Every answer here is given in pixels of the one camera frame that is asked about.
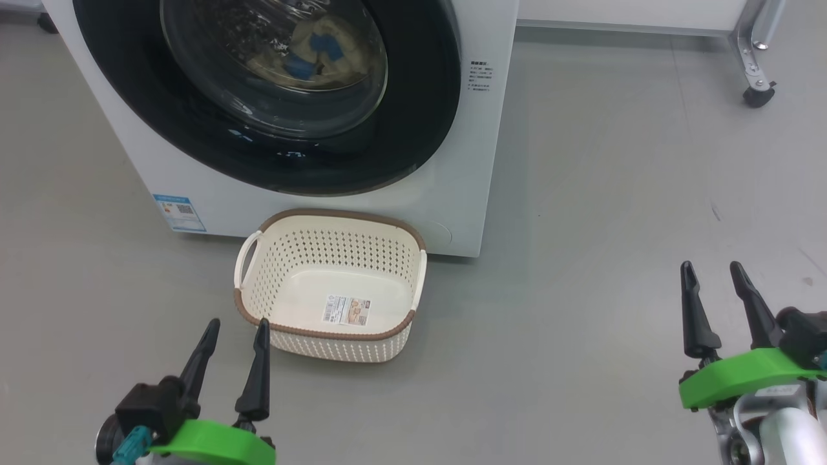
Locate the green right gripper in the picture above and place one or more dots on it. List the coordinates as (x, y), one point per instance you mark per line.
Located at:
(743, 374)

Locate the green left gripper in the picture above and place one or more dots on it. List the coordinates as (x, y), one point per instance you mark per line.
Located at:
(213, 445)

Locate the cream garment with blue trim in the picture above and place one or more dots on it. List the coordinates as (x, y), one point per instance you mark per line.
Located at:
(342, 39)
(271, 61)

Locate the dark round washer door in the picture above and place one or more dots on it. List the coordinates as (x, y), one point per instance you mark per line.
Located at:
(420, 97)

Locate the white washing machine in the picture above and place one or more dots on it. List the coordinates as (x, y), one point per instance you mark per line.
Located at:
(465, 161)

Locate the stainless steel washing machine drum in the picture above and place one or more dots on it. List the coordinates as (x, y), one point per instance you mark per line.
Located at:
(213, 39)

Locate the paper basket label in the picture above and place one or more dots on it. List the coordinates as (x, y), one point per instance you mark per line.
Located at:
(346, 310)

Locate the cream perforated laundry basket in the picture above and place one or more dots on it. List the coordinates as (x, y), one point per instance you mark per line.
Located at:
(323, 252)

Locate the blue energy label sticker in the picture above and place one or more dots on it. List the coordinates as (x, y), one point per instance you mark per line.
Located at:
(179, 213)

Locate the black caster wheel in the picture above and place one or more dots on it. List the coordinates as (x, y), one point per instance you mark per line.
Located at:
(759, 97)

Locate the white rolling partition stand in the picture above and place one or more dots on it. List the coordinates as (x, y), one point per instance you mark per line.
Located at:
(753, 39)

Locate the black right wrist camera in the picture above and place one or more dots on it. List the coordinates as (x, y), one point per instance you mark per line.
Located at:
(804, 332)

